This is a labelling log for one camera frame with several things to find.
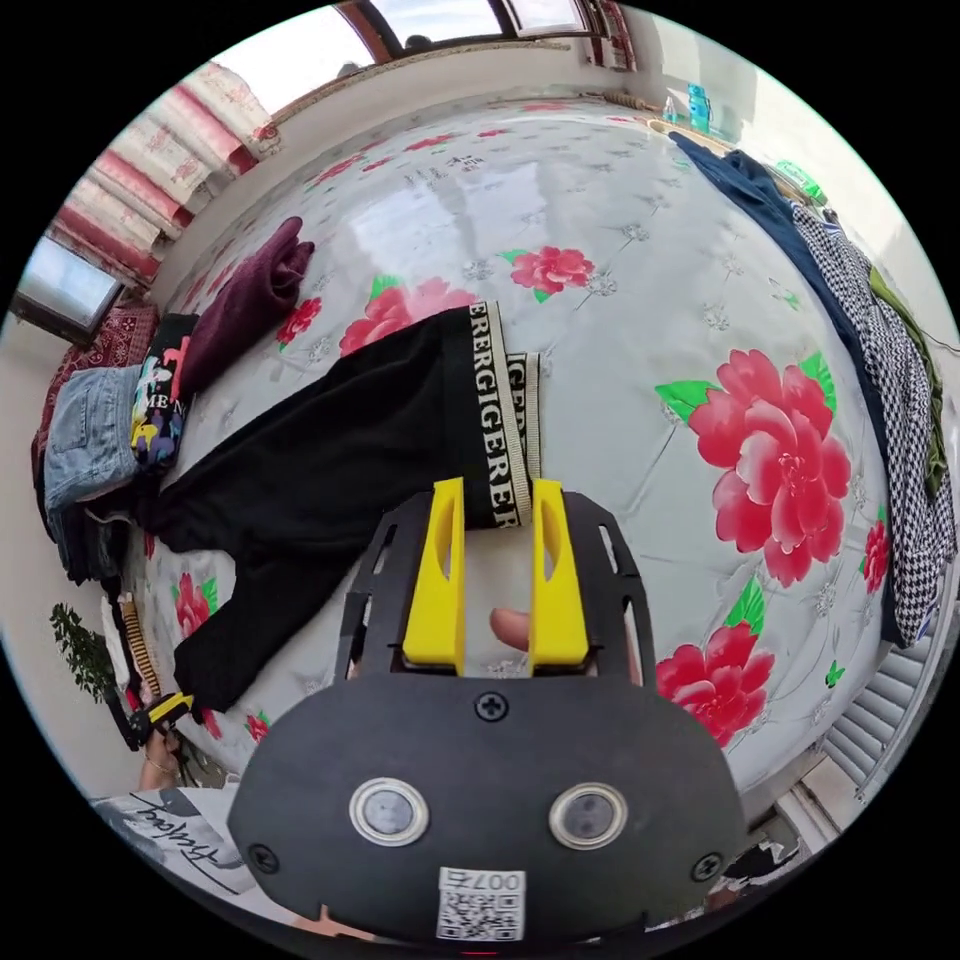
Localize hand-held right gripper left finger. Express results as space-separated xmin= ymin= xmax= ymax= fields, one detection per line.
xmin=401 ymin=477 xmax=468 ymax=674

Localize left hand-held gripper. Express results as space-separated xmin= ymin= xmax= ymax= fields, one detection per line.
xmin=103 ymin=688 xmax=196 ymax=753

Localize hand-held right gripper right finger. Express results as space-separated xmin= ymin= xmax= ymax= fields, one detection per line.
xmin=527 ymin=478 xmax=592 ymax=671

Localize black pants with lettered waistband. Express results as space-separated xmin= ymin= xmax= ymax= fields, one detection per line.
xmin=134 ymin=302 xmax=545 ymax=714

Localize person's left hand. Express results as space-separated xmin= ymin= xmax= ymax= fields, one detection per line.
xmin=139 ymin=728 xmax=184 ymax=790

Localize person's right hand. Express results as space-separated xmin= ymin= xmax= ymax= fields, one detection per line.
xmin=488 ymin=607 xmax=535 ymax=655

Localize green potted plant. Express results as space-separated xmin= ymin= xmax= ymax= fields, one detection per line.
xmin=48 ymin=602 xmax=118 ymax=706

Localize person's body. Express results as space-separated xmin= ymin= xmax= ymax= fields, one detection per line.
xmin=89 ymin=783 xmax=260 ymax=898

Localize pile of folded clothes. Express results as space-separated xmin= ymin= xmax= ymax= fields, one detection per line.
xmin=29 ymin=303 xmax=202 ymax=703

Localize white radiator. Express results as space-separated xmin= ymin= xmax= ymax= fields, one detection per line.
xmin=813 ymin=633 xmax=935 ymax=800

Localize folded maroon sweater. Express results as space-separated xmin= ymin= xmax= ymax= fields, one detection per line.
xmin=178 ymin=216 xmax=316 ymax=397

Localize bed with floral sheet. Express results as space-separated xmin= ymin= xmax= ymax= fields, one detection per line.
xmin=119 ymin=97 xmax=913 ymax=796

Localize heap of clothes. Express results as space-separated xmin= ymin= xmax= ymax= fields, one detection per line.
xmin=667 ymin=131 xmax=960 ymax=650

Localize small window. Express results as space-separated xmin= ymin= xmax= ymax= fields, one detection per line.
xmin=11 ymin=234 xmax=125 ymax=343

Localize pink striped floral curtain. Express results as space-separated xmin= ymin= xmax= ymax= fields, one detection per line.
xmin=50 ymin=59 xmax=283 ymax=280

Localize wooden framed window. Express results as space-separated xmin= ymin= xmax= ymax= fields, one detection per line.
xmin=333 ymin=0 xmax=609 ymax=58

